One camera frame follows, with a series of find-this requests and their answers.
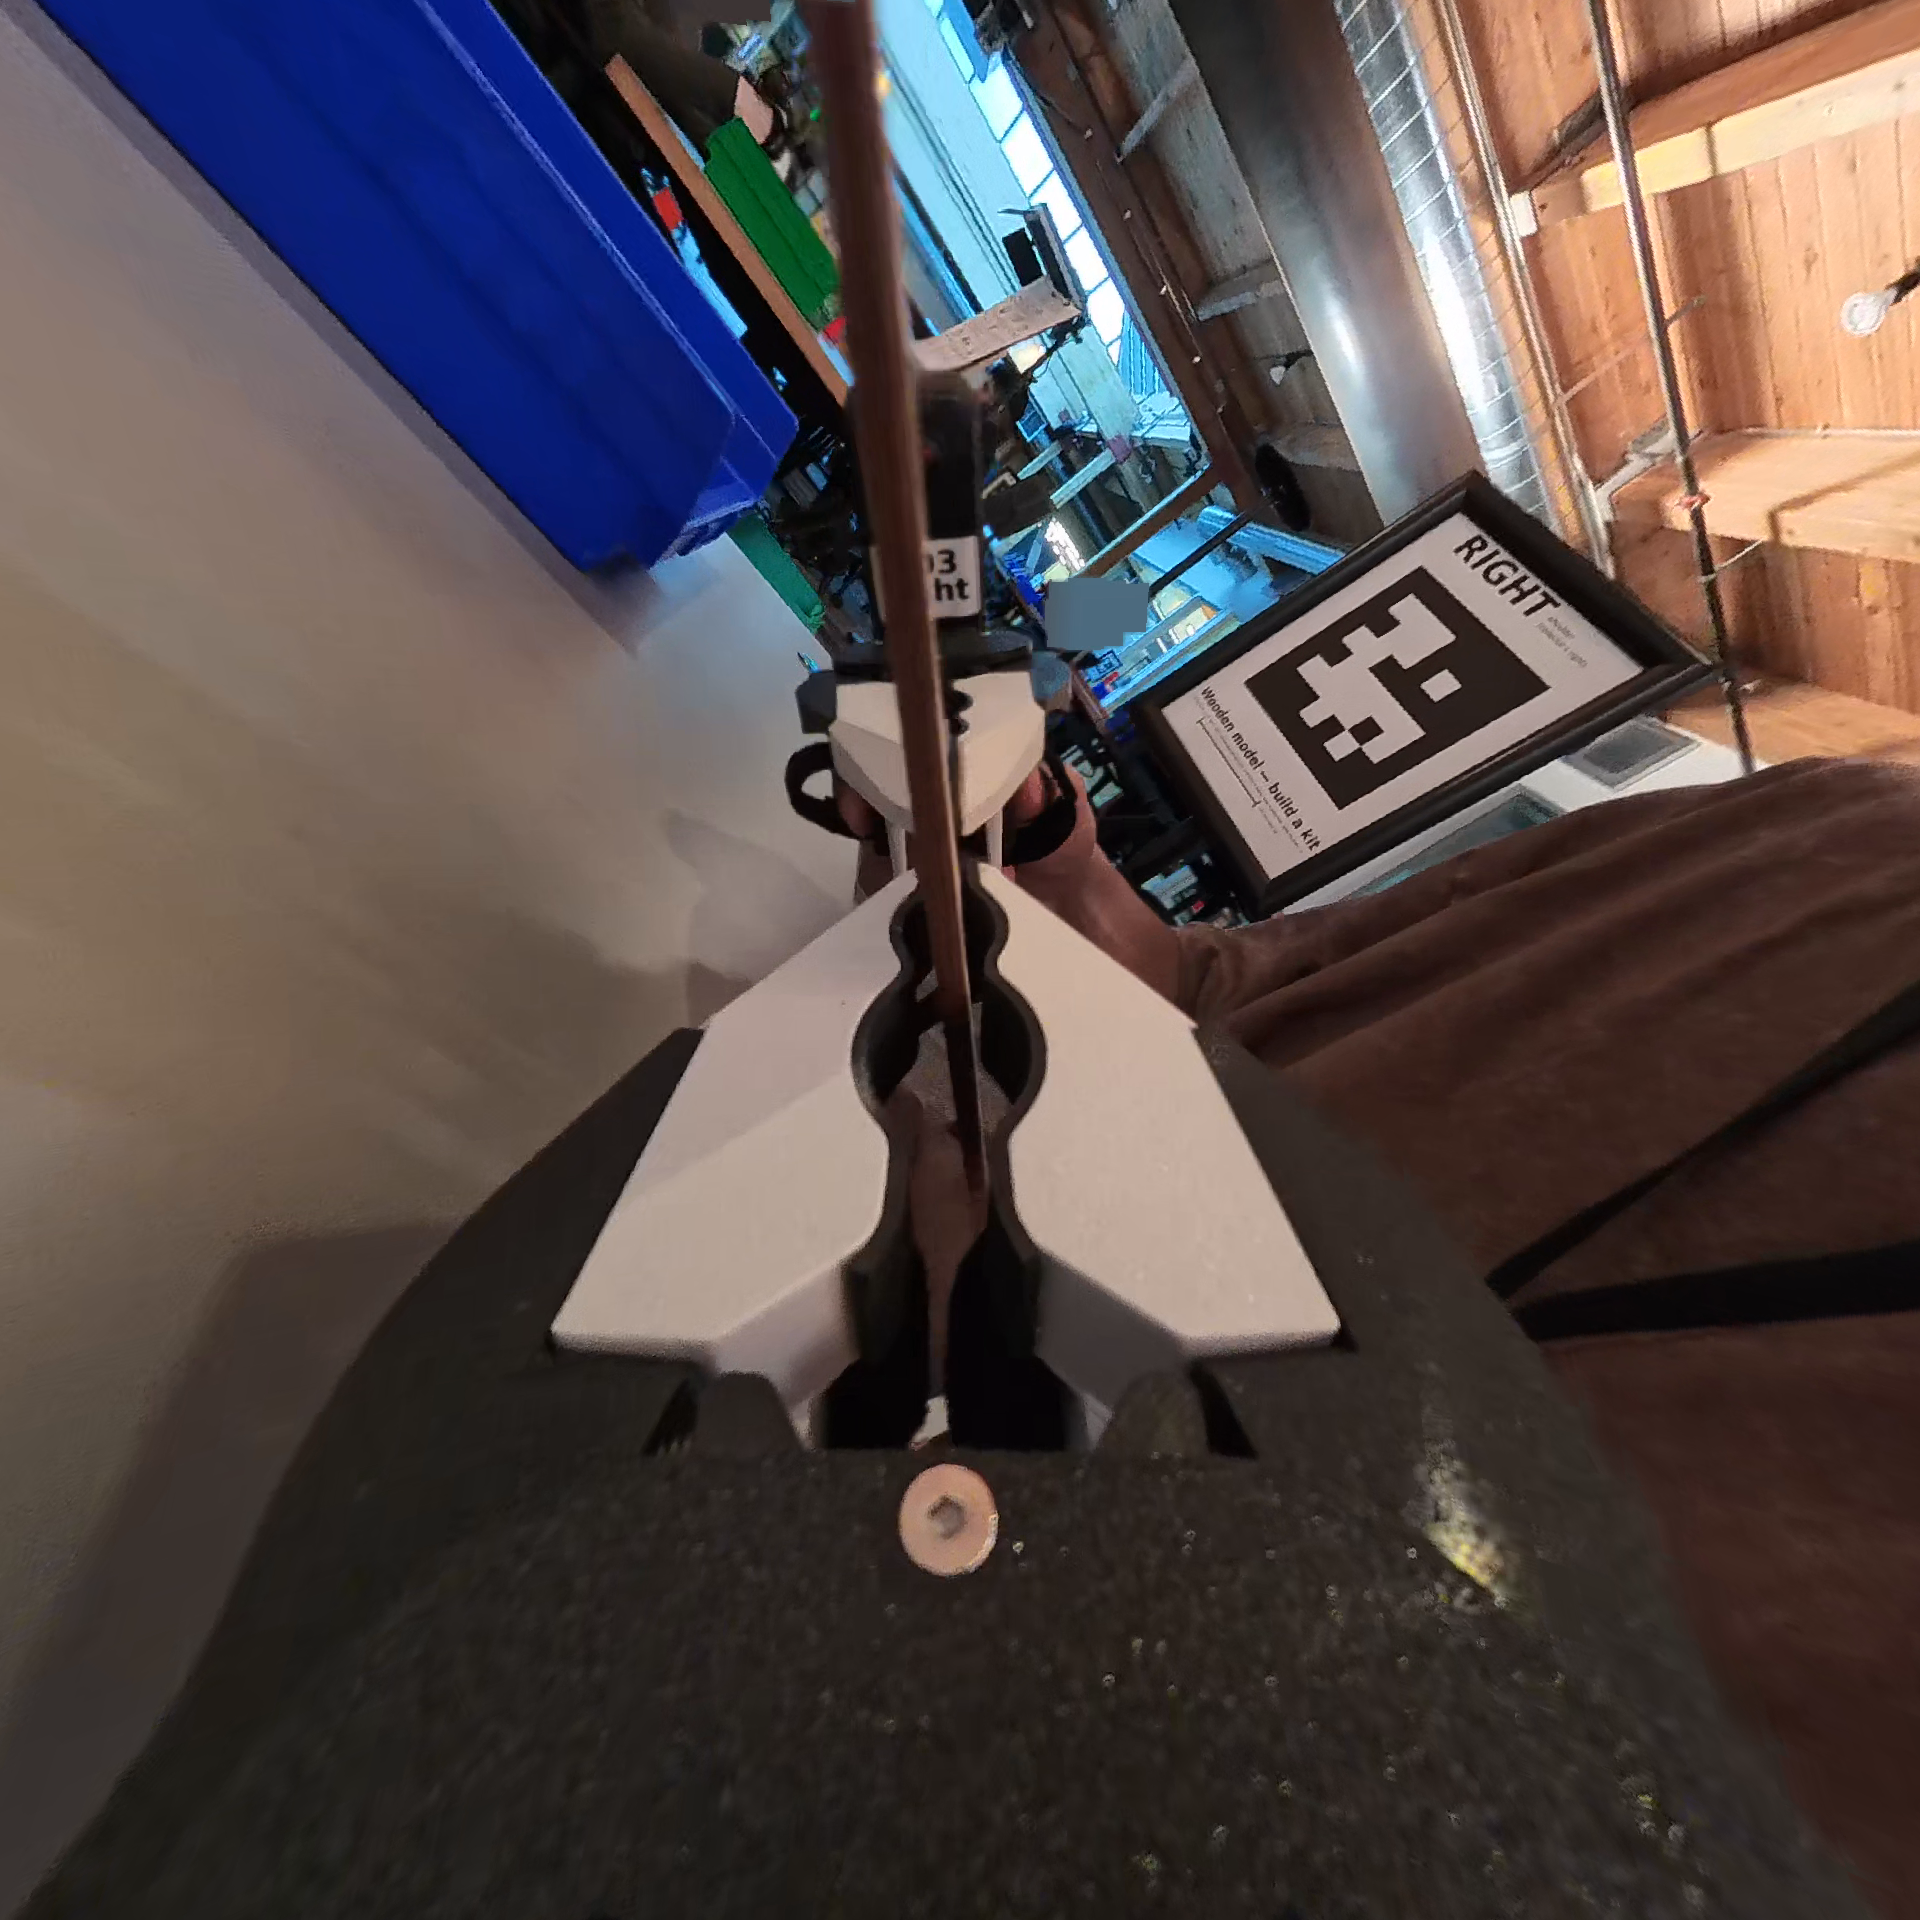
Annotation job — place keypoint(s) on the wooden-edged table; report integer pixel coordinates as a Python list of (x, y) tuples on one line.
[(721, 210)]

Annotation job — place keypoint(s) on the person's right forearm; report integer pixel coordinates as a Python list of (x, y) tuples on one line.
[(1501, 928)]

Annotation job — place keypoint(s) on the person's right hand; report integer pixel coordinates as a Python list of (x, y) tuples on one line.
[(1110, 915)]

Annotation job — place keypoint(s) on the black framed marker sign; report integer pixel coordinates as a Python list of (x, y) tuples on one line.
[(1410, 690)]

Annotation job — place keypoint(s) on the blue plastic bin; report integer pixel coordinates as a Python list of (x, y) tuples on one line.
[(448, 268)]

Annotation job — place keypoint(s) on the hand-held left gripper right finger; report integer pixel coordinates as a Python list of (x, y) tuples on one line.
[(1156, 1201)]

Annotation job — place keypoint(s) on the silver ventilation duct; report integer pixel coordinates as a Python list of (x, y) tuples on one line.
[(1440, 224)]

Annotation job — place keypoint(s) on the green plastic bin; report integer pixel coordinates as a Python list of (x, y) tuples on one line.
[(783, 568), (771, 210)]

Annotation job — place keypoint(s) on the light bulb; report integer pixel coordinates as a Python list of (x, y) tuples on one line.
[(1864, 311)]

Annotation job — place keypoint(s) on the metal threaded rod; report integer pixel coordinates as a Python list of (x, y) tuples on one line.
[(1663, 375)]

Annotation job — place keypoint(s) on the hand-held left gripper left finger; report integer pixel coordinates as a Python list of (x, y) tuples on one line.
[(721, 1201)]

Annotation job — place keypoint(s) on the person's brown jacket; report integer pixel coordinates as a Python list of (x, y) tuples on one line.
[(1723, 1574)]

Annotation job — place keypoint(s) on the laser-cut plywood board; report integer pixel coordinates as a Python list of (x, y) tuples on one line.
[(888, 448)]

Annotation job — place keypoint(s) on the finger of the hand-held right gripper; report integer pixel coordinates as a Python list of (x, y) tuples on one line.
[(871, 744), (991, 748)]

